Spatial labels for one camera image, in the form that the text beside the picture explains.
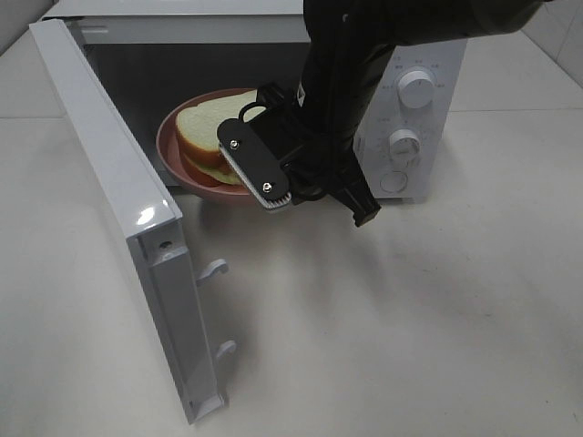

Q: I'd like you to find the white microwave oven body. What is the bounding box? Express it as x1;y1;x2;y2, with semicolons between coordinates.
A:
31;1;466;204

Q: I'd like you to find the white bread sandwich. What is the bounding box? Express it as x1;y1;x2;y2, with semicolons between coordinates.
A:
175;89;257;187

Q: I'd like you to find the white microwave knob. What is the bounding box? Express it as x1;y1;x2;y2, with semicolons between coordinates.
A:
397;68;435;109
389;128;421;161

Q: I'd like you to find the white microwave door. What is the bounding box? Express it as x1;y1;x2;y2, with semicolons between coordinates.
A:
29;19;228;423

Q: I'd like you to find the pink round plate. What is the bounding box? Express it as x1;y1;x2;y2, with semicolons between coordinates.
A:
156;88;255;205

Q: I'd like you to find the upper white microwave knob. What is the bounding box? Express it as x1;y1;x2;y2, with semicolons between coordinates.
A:
397;68;435;109

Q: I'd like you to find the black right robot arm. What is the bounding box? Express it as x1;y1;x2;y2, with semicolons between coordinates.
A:
217;0;540;226

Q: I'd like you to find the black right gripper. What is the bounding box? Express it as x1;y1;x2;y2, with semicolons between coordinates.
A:
217;84;380;227

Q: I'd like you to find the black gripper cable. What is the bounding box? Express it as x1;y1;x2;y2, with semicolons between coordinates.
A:
236;102;356;201

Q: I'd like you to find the round door release button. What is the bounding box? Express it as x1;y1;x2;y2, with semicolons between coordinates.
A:
380;170;408;194

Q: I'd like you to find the lower white microwave knob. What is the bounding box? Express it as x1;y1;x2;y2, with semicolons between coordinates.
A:
389;128;421;161

